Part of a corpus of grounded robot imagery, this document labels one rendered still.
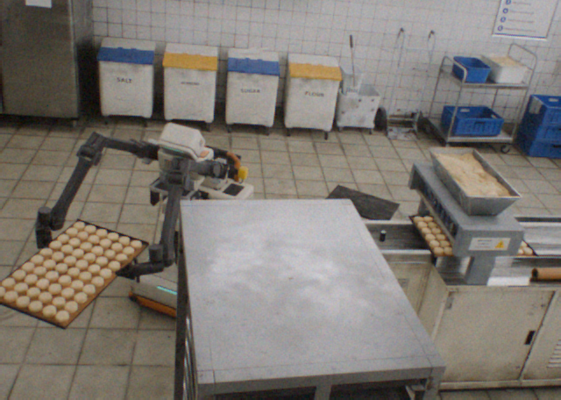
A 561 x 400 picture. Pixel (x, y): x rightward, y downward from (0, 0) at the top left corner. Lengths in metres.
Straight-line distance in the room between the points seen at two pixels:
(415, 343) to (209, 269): 0.47
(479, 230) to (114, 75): 4.29
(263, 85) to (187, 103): 0.81
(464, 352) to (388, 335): 2.33
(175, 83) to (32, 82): 1.34
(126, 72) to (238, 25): 1.34
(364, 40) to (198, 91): 1.97
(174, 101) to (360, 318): 5.25
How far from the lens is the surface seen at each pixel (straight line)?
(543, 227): 3.93
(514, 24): 7.49
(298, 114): 6.46
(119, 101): 6.45
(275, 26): 6.81
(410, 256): 3.27
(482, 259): 3.18
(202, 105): 6.38
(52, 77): 6.21
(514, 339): 3.67
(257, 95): 6.33
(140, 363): 3.72
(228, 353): 1.18
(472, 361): 3.68
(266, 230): 1.52
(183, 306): 1.80
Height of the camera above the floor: 2.64
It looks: 30 degrees down
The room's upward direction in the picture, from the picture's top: 7 degrees clockwise
